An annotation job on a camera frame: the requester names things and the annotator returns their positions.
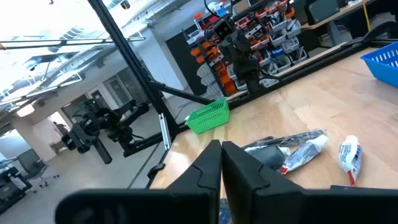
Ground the black frame brace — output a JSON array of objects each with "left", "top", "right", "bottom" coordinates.
[{"left": 148, "top": 80, "right": 216, "bottom": 106}]

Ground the yellow hanging cable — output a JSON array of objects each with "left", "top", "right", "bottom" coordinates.
[{"left": 362, "top": 0, "right": 371, "bottom": 32}]

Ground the black table edge rail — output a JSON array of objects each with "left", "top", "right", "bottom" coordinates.
[{"left": 226, "top": 21, "right": 398, "bottom": 110}]

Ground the grey office chair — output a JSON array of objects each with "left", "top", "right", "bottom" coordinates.
[{"left": 14, "top": 148, "right": 60, "bottom": 189}]

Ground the silver metal bracket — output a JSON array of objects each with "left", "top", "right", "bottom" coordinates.
[{"left": 158, "top": 112, "right": 172, "bottom": 151}]

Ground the wooden desk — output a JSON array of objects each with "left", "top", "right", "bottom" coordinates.
[{"left": 300, "top": 0, "right": 374, "bottom": 47}]

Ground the blue plastic basket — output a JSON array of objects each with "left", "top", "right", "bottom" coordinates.
[{"left": 360, "top": 41, "right": 398, "bottom": 89}]

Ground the black cable clip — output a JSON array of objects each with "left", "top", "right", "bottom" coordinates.
[{"left": 146, "top": 162, "right": 166, "bottom": 180}]

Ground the person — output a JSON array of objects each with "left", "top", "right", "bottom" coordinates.
[{"left": 52, "top": 121, "right": 70, "bottom": 136}]

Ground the green plastic basket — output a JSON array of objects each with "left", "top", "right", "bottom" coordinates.
[{"left": 185, "top": 96, "right": 231, "bottom": 135}]

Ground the orange grey parts bin rack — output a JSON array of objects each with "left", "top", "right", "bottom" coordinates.
[{"left": 183, "top": 0, "right": 308, "bottom": 97}]

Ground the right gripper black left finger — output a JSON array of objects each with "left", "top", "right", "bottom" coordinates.
[{"left": 55, "top": 139, "right": 223, "bottom": 224}]

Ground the black frame post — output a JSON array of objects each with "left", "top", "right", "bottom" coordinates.
[{"left": 86, "top": 0, "right": 181, "bottom": 138}]

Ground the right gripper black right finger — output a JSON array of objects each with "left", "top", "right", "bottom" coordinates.
[{"left": 221, "top": 141, "right": 398, "bottom": 224}]

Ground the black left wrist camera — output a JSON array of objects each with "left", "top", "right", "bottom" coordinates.
[{"left": 213, "top": 19, "right": 236, "bottom": 41}]

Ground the dark blue toiletry tube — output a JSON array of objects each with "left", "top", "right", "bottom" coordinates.
[{"left": 247, "top": 145, "right": 285, "bottom": 171}]

